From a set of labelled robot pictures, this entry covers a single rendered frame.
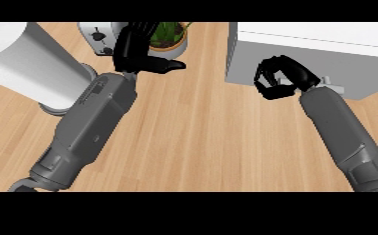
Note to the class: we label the white cylindrical appliance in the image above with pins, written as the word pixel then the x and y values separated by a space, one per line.
pixel 37 69

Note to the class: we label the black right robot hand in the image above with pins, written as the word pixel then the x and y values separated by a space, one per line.
pixel 290 74

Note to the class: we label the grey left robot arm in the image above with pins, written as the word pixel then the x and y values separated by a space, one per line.
pixel 81 129

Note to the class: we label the white drawer cabinet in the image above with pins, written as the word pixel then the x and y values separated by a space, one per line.
pixel 304 49

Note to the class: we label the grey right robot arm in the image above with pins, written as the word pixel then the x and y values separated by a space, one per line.
pixel 344 135

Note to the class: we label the green potted plant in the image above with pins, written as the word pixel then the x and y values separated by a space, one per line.
pixel 170 39

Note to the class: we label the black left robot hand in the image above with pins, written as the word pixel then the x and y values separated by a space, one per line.
pixel 132 54

